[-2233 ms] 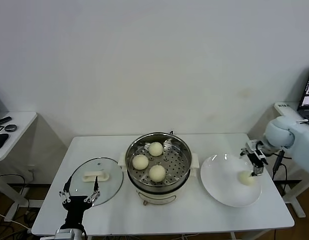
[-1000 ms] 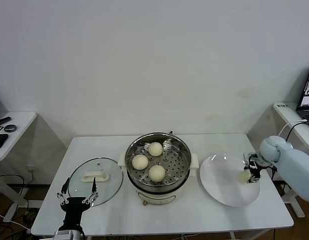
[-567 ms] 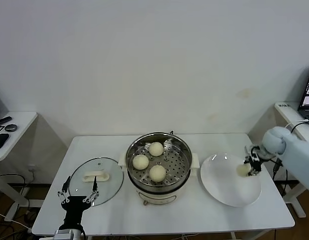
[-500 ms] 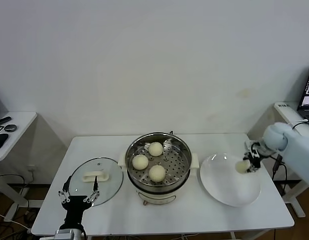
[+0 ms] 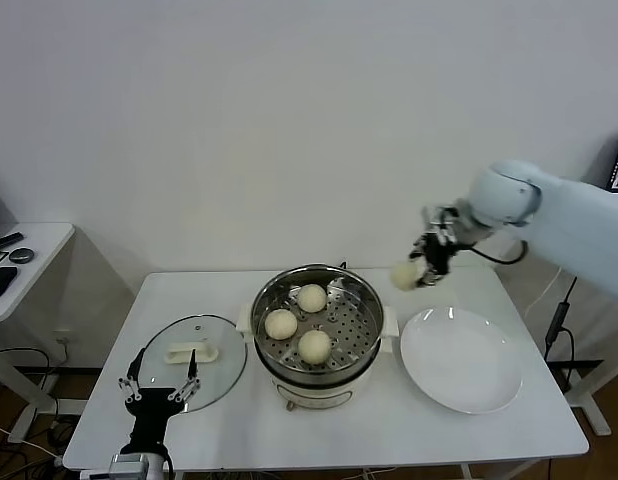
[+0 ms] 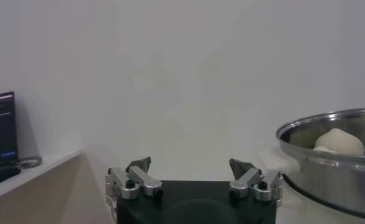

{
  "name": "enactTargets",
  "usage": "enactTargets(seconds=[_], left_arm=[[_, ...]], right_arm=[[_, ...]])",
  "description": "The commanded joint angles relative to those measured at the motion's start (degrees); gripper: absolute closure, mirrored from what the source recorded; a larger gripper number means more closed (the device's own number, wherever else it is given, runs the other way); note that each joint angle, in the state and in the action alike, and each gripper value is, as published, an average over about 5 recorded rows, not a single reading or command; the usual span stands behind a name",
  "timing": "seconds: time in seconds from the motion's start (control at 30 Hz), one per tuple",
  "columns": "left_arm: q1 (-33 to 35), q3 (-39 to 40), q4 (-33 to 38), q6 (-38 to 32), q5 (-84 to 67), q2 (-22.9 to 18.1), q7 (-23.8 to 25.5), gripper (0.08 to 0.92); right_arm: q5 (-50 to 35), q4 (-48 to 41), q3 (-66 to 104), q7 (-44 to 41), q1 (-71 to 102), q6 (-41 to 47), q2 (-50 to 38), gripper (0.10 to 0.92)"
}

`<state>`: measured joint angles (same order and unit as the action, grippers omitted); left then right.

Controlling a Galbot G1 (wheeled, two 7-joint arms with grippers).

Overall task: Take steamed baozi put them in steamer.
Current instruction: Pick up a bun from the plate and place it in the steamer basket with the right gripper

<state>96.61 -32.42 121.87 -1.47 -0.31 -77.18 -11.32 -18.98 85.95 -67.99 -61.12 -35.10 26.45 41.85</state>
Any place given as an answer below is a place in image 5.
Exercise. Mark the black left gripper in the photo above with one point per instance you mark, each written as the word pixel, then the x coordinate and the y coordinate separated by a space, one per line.
pixel 150 412

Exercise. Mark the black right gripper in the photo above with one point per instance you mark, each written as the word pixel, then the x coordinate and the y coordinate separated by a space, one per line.
pixel 439 255

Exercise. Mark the white steamed baozi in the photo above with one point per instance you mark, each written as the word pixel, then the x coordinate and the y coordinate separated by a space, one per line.
pixel 311 298
pixel 403 277
pixel 280 324
pixel 314 346

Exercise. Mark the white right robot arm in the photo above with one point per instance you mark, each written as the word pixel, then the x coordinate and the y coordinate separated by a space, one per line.
pixel 564 225

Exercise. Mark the stainless steel steamer basket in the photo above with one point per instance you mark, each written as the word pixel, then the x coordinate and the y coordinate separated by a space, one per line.
pixel 354 325

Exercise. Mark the white round plate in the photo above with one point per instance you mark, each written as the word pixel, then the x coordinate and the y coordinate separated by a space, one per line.
pixel 459 360

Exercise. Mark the cream electric cooker base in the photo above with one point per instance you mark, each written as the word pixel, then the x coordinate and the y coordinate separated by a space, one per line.
pixel 314 390

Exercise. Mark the white side desk with monitor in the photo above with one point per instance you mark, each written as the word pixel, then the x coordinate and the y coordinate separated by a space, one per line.
pixel 34 280

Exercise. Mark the black flat bar device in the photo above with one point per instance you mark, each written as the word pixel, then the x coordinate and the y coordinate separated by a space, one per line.
pixel 9 240

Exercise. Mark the white side desk with laptop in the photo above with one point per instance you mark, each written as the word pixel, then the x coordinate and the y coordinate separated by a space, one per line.
pixel 596 415

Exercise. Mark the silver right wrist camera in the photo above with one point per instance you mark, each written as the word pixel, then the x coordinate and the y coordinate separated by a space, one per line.
pixel 441 225

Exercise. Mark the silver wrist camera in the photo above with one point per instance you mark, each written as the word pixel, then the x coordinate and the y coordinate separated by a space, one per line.
pixel 128 467
pixel 441 225

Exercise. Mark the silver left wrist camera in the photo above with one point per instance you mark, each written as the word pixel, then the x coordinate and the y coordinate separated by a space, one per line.
pixel 128 467

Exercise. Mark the white wall socket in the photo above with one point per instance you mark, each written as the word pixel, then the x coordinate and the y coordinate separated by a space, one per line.
pixel 63 337

